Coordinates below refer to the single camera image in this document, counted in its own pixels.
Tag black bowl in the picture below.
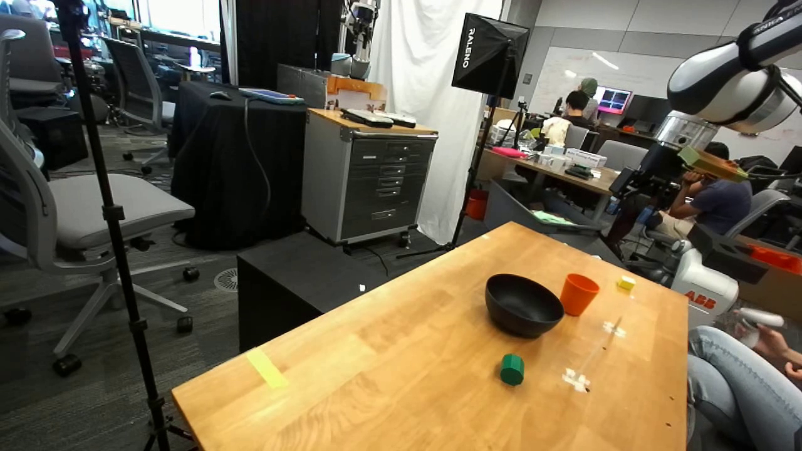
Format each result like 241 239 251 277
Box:
484 273 563 339

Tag white stick on tape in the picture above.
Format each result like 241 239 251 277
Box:
560 321 627 395

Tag black low cabinet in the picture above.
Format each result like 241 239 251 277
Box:
237 230 440 352

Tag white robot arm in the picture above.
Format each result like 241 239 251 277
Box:
667 0 802 137

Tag grey drawer cabinet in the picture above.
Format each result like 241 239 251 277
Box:
300 108 437 247

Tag grey office chair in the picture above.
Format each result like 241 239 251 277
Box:
0 28 203 380

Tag black draped table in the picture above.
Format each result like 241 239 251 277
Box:
167 80 306 249

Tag yellow tape strip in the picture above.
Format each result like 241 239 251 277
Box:
244 352 286 388

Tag black tripod stand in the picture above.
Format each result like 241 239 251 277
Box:
55 0 169 451

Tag seated person dark shirt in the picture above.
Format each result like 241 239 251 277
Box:
654 172 752 239

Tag green cube block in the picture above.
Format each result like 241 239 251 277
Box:
498 355 523 386

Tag orange plastic cup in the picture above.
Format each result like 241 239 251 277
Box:
560 273 598 317

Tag person legs in jeans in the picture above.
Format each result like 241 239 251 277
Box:
687 326 802 451

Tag black softbox light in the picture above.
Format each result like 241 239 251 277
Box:
450 14 528 99

